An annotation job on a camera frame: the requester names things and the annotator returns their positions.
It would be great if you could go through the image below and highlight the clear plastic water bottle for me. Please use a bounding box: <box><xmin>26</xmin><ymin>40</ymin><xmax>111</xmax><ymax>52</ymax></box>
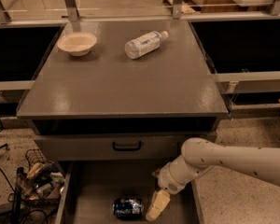
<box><xmin>125</xmin><ymin>31</ymin><xmax>169</xmax><ymax>60</ymax></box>

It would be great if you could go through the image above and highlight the wooden pallet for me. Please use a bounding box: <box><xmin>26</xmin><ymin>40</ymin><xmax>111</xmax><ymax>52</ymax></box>
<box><xmin>162</xmin><ymin>0</ymin><xmax>201</xmax><ymax>15</ymax></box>

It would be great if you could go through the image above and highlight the grey top drawer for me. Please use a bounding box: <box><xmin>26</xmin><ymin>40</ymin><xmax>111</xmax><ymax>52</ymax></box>
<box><xmin>35</xmin><ymin>132</ymin><xmax>217</xmax><ymax>161</ymax></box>

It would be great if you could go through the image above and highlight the metal railing frame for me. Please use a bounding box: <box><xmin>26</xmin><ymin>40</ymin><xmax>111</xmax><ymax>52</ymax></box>
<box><xmin>0</xmin><ymin>0</ymin><xmax>280</xmax><ymax>26</ymax></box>

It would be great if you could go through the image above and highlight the beige paper bowl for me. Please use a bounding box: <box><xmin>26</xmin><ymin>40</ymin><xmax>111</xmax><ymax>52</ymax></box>
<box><xmin>57</xmin><ymin>32</ymin><xmax>97</xmax><ymax>57</ymax></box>

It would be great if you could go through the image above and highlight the open grey middle drawer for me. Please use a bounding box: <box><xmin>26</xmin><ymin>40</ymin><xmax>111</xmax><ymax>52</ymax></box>
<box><xmin>55</xmin><ymin>159</ymin><xmax>201</xmax><ymax>224</ymax></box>

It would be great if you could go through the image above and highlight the blue pepsi can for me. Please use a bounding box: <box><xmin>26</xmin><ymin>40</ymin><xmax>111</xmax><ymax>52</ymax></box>
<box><xmin>113</xmin><ymin>197</ymin><xmax>143</xmax><ymax>218</ymax></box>

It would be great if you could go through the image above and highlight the black wire basket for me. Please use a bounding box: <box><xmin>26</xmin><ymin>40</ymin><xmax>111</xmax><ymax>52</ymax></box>
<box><xmin>15</xmin><ymin>149</ymin><xmax>64</xmax><ymax>207</ymax></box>

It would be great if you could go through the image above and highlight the grey drawer cabinet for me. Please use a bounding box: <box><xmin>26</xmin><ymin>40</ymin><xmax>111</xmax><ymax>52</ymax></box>
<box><xmin>16</xmin><ymin>19</ymin><xmax>229</xmax><ymax>224</ymax></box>

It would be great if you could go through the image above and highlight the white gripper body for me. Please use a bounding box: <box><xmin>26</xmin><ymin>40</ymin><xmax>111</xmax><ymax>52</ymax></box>
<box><xmin>158</xmin><ymin>161</ymin><xmax>190</xmax><ymax>195</ymax></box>

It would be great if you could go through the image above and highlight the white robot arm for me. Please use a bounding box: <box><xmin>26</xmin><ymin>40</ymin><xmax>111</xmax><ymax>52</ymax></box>
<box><xmin>146</xmin><ymin>137</ymin><xmax>280</xmax><ymax>221</ymax></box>

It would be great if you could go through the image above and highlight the black drawer handle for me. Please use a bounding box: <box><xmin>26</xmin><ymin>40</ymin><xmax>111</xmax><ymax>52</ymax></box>
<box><xmin>112</xmin><ymin>141</ymin><xmax>142</xmax><ymax>151</ymax></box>

